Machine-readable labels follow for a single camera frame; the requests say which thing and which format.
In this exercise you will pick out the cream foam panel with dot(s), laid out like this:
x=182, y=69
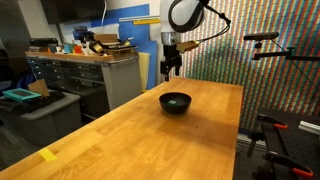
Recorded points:
x=144, y=68

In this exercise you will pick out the black and tan box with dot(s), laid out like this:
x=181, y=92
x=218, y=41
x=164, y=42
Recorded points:
x=96, y=47

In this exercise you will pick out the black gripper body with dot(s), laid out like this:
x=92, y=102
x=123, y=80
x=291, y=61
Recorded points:
x=171, y=58

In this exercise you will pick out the blue poster board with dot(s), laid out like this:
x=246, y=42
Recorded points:
x=133, y=31

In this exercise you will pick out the teal tray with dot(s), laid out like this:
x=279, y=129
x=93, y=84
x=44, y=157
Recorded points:
x=20, y=95

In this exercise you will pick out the grey plastic bin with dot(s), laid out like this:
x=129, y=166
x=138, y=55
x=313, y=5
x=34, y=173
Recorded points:
x=43, y=121

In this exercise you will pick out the teal cup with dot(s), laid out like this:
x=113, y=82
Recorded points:
x=67, y=49

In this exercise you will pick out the aluminium extrusion bar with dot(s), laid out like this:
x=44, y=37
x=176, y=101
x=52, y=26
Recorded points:
x=310, y=127

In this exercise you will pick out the grey perforated tool cabinet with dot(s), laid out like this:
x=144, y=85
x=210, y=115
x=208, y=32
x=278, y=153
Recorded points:
x=116, y=80

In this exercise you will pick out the yellow spirit level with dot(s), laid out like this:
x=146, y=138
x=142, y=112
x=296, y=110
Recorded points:
x=146, y=22

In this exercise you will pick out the silver metal bar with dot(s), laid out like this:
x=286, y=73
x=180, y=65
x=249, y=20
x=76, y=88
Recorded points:
x=140, y=18

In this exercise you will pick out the brown cardboard piece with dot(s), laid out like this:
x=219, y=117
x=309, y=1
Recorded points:
x=39, y=87

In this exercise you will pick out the orange cup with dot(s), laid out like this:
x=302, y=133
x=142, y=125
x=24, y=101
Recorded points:
x=78, y=49

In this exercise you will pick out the black bag under tray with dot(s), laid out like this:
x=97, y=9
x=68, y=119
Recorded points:
x=50, y=99

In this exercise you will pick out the blue device box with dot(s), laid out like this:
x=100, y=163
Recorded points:
x=82, y=34

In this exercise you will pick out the black perforated breadboard table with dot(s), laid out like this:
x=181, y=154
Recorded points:
x=300, y=146

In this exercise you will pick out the black wall television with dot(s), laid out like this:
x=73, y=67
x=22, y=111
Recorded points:
x=71, y=10

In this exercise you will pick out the cardboard box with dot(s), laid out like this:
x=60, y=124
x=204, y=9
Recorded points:
x=106, y=38

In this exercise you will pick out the black flat case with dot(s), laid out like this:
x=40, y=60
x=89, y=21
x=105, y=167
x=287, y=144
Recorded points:
x=43, y=42

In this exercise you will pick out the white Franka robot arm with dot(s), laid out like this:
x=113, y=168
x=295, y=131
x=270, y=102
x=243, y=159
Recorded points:
x=181, y=15

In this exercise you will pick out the black bowl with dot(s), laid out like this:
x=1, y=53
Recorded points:
x=175, y=108

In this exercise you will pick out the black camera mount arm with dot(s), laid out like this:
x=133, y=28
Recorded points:
x=286, y=55

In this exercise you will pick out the yellow tape piece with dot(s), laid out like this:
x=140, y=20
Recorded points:
x=47, y=154

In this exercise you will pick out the tan wrist camera box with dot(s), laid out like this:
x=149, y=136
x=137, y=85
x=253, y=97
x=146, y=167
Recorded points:
x=187, y=46

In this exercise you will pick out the black stereo camera bar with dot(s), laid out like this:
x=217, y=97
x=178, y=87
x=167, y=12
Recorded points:
x=261, y=36

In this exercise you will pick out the blue fabric seat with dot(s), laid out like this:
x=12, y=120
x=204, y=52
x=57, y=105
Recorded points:
x=21, y=81

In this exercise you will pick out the wooden tray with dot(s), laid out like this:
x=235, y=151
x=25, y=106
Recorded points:
x=120, y=50

